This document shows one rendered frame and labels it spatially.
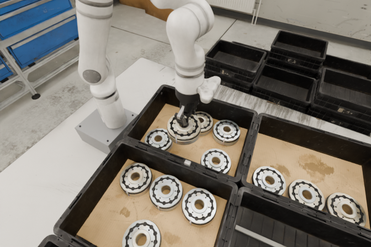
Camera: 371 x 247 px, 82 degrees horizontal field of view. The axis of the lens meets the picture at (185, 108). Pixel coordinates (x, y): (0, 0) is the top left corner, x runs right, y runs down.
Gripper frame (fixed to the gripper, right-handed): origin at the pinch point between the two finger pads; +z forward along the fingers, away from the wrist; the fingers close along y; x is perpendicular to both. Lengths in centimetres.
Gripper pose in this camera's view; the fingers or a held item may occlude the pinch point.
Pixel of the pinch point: (188, 119)
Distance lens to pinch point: 67.3
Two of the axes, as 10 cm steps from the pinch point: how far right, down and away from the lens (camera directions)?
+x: 9.0, 3.2, -2.9
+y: -4.3, 6.6, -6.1
